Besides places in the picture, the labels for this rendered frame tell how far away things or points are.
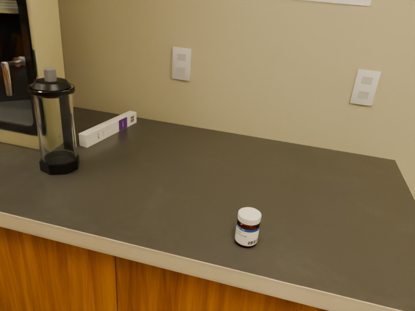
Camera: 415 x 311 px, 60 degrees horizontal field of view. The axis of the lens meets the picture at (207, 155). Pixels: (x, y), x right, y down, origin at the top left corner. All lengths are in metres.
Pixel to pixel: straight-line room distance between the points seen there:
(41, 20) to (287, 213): 0.80
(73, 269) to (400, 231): 0.76
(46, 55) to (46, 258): 0.54
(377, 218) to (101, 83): 1.09
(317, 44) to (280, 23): 0.13
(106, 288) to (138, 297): 0.08
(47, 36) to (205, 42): 0.51
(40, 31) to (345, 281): 0.94
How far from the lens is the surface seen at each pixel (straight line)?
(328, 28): 1.26
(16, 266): 1.04
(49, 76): 0.97
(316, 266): 0.77
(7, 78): 1.08
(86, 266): 0.91
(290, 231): 0.84
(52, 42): 1.14
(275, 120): 1.32
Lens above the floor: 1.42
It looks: 25 degrees down
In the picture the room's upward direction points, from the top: 5 degrees clockwise
